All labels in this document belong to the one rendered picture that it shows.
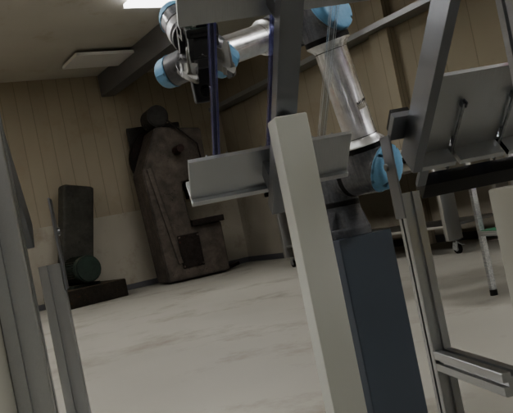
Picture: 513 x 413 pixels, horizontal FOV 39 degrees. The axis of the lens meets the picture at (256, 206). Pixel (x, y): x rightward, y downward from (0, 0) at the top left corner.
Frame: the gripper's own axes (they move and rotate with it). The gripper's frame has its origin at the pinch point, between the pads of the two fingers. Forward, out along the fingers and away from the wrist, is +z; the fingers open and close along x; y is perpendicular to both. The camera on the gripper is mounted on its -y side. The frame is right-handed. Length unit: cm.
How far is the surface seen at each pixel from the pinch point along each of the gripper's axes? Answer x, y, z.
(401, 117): 36.4, -13.7, 2.1
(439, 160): 44, -23, 5
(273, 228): 225, -539, -739
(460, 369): 34, -51, 35
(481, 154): 53, -24, 6
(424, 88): 37.7, -5.3, 8.5
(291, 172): 8.6, -13.0, 15.8
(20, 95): -87, -321, -868
